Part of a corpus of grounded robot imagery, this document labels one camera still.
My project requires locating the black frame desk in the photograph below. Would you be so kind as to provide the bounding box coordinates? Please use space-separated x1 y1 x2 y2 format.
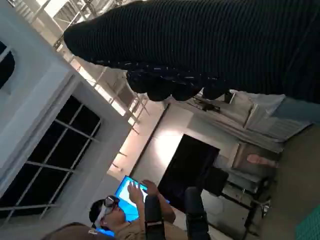
219 172 274 236

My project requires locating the bare black left hand blue tape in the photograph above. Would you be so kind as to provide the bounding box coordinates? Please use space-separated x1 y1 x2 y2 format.
144 186 211 240

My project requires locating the black knitted glove right hand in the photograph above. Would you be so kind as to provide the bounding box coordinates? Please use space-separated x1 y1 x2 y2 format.
63 0 320 104

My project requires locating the blue lit monitor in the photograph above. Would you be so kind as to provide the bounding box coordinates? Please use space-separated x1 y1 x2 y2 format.
114 175 171 223
96 226 116 239

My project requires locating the large paned window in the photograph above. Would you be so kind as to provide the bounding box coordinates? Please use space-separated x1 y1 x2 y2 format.
0 94 103 222

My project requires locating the white metal cabinet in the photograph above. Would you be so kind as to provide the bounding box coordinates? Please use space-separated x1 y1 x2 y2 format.
234 104 312 154

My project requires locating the small dark window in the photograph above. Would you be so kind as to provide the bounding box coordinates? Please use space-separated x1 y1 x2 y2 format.
0 41 16 90

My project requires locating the large black screen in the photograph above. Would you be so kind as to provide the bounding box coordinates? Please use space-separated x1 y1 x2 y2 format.
157 133 221 213

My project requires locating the person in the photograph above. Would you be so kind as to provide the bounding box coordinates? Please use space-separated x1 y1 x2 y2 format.
88 178 177 240

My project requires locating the small black device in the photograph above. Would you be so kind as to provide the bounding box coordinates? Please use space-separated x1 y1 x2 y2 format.
194 97 221 113

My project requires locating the small black monitor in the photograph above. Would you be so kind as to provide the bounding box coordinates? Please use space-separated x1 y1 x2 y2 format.
204 167 230 197

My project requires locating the green cutting mat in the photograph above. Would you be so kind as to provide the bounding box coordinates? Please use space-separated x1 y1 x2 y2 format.
294 199 320 240

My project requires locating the white headset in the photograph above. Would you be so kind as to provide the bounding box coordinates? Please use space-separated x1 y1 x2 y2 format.
91 195 121 227

